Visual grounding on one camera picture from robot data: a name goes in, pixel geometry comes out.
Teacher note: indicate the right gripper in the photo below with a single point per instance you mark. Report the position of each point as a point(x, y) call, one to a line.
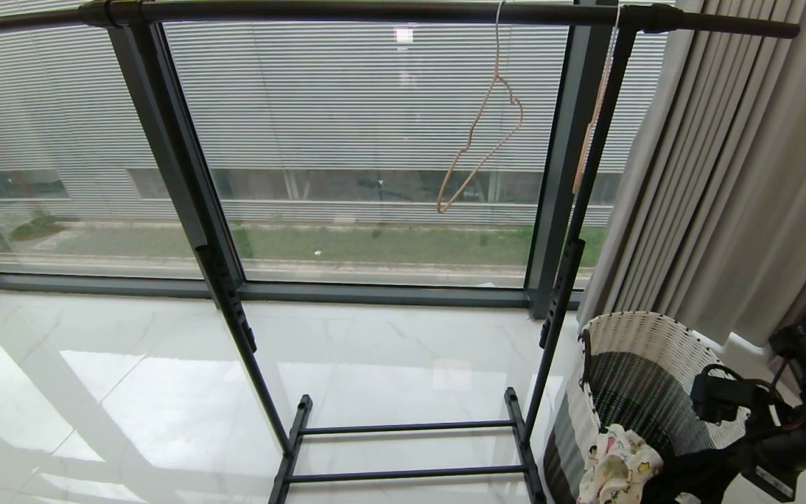
point(770, 483)

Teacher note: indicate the pink clothes hanger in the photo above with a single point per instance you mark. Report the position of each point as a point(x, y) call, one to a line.
point(595, 119)
point(474, 128)

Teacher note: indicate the white laundry basket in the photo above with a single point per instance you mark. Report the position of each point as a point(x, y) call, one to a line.
point(644, 350)

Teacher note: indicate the black clothes rack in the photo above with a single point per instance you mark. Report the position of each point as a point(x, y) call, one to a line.
point(389, 12)

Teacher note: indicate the cream printed garment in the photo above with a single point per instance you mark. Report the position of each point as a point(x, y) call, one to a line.
point(616, 465)

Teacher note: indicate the beige curtain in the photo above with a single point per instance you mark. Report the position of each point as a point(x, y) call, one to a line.
point(739, 175)

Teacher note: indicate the window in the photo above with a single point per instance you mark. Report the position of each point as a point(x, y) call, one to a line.
point(375, 140)

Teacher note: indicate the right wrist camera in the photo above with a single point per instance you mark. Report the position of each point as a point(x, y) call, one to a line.
point(718, 399)

